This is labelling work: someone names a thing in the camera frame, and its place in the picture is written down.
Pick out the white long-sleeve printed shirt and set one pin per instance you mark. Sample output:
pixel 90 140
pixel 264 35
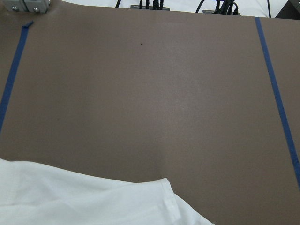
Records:
pixel 38 194

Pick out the brown paper table cover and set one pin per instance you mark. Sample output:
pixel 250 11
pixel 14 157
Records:
pixel 139 95

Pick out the black usb hub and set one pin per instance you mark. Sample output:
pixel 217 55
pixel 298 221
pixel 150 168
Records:
pixel 223 7
pixel 150 5

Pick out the aluminium corner bracket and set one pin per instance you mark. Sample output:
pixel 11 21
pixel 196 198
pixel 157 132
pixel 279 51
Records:
pixel 35 6

